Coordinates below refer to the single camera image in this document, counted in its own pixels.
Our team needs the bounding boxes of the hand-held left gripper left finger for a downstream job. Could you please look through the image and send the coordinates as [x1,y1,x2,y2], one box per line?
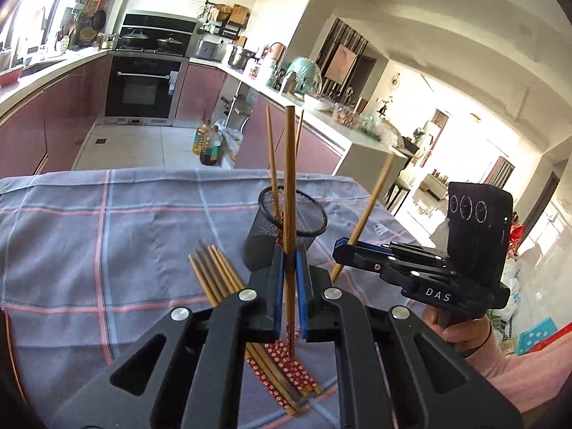
[49,246,287,429]

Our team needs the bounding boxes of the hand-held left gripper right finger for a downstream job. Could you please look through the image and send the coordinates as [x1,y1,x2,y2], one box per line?
[295,246,523,429]

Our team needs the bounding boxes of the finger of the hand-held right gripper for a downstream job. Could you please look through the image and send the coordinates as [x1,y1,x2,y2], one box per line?
[331,246,432,287]
[334,237,449,263]

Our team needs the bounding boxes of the black mesh cup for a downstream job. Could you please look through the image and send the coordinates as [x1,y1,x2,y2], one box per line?
[241,186,329,274]

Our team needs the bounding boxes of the bundle of wooden chopsticks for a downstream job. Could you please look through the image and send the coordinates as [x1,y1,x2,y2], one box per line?
[188,240,323,416]

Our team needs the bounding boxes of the person's right forearm pink sleeve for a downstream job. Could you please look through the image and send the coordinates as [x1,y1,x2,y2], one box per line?
[462,324,572,413]

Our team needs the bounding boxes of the person's right hand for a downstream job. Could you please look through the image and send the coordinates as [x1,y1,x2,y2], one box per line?
[422,306,493,359]

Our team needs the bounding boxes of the blue plastic crate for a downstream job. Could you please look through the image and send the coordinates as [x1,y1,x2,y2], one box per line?
[514,317,560,356]

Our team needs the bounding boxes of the long pink cabinet counter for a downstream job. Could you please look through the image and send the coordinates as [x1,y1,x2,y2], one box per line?
[174,56,414,176]

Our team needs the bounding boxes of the oil bottles on floor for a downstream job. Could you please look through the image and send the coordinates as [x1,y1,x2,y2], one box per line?
[199,125,222,166]

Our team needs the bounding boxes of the clear plastic bag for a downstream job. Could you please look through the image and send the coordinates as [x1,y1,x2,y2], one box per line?
[219,120,245,162]

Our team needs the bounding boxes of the yellow oil bottle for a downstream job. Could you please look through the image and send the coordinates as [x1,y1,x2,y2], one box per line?
[192,120,212,157]

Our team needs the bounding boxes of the grey plaid tablecloth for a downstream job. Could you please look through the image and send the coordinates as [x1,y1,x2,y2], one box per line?
[0,167,430,429]

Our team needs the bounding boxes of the green countertop appliance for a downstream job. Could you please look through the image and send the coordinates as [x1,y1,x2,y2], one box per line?
[286,57,323,95]

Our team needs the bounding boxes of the pink kettle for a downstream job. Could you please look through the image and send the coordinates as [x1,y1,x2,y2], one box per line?
[268,42,287,70]

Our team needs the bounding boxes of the steel stockpot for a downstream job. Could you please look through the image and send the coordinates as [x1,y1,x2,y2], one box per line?
[228,47,252,70]

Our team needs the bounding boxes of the black built-in oven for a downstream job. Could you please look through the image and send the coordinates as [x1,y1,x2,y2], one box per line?
[104,51,191,119]

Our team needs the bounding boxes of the silver rice cooker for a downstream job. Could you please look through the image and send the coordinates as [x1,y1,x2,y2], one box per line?
[194,38,224,61]

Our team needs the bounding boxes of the pink cabinet counter with sink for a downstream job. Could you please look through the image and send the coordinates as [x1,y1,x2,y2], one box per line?
[0,47,112,176]

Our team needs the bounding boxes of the black wok with lid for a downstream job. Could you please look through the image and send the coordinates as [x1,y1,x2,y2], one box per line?
[119,29,151,50]

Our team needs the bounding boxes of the black range hood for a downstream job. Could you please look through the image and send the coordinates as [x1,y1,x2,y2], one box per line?
[120,13,200,52]

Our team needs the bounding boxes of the red bowl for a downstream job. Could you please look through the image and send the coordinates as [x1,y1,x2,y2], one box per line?
[0,65,26,88]

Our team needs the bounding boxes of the kitchen window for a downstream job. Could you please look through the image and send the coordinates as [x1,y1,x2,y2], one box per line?
[13,0,76,52]

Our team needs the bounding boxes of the framed wall picture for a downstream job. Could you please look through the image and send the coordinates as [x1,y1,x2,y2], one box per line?
[324,45,358,84]

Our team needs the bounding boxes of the black wall rack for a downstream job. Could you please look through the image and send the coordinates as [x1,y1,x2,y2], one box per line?
[197,21,243,41]

